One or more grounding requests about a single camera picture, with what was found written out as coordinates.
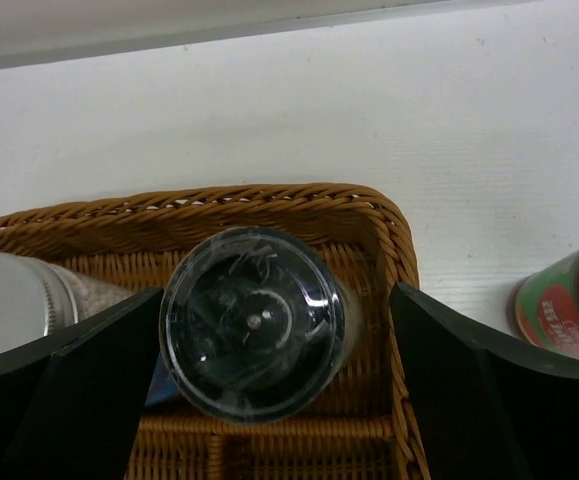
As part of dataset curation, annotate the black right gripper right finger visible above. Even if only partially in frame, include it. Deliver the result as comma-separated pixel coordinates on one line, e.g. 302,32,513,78
390,283,579,479

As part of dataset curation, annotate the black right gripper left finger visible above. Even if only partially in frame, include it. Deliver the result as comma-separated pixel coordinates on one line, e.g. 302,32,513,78
0,287,164,479

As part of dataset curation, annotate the sago jar blue label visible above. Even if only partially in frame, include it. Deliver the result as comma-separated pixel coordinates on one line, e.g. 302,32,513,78
0,253,132,354

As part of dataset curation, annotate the brown sauce bottle red label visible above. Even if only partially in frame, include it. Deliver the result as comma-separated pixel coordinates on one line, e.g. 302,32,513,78
509,250,579,359

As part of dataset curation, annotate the brown wicker divided basket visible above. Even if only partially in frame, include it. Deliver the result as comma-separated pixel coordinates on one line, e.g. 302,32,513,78
0,184,429,479

